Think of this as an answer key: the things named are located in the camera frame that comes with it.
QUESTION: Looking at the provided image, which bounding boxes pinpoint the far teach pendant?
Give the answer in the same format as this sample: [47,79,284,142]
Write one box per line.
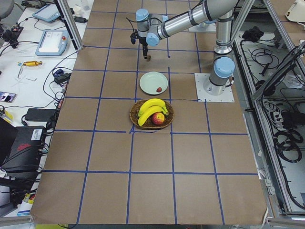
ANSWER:
[32,4,60,23]

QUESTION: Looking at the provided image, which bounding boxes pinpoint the pale green plate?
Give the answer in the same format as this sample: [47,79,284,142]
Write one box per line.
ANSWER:
[139,72,168,95]

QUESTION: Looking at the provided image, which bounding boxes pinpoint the smartphone on desk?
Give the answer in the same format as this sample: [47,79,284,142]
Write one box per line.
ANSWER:
[0,92,17,103]

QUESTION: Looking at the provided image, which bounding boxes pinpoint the yellow banana bunch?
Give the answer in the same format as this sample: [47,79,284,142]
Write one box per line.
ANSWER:
[138,98,168,126]

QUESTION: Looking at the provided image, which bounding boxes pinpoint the black coiled cables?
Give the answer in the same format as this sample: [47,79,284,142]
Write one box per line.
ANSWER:
[274,132,305,164]

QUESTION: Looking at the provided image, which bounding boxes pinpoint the red yellow apple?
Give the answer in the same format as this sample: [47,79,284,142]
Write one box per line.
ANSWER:
[152,112,165,125]

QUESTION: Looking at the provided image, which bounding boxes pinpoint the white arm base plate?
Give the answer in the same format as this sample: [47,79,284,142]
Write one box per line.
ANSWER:
[188,22,216,33]
[194,73,234,103]

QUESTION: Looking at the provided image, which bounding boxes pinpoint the woven wicker basket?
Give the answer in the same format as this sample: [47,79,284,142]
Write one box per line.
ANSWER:
[129,99,174,130]

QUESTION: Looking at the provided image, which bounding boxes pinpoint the near teach pendant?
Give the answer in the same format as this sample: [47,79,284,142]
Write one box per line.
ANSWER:
[35,30,69,56]

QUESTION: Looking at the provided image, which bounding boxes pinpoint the black cloth bundle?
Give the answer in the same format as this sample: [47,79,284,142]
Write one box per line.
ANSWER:
[242,26,264,42]

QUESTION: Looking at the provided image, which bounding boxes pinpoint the black power adapter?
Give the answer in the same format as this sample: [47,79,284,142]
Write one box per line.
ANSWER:
[25,108,56,122]

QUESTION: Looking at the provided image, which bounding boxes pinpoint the aluminium frame post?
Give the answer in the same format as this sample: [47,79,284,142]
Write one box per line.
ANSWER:
[54,0,83,51]

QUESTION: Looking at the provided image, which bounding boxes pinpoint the white paper cup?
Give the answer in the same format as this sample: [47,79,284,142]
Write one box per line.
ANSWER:
[73,5,82,17]

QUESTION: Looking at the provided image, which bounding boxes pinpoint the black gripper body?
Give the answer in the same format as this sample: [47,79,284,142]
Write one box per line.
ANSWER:
[141,38,148,49]

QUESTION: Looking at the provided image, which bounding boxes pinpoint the teach pendant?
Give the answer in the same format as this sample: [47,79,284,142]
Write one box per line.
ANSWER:
[35,30,69,56]
[32,4,60,23]

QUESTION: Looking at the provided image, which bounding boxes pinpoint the gold metal tool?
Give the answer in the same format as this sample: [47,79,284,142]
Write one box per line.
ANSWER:
[22,61,42,67]

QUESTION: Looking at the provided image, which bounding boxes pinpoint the black computer case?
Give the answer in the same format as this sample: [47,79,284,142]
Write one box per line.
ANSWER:
[0,119,47,171]

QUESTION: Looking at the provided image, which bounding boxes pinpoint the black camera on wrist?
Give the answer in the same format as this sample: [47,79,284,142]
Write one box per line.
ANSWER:
[130,32,138,44]

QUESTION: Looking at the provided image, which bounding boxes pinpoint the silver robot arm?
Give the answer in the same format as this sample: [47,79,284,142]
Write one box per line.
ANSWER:
[130,0,254,95]

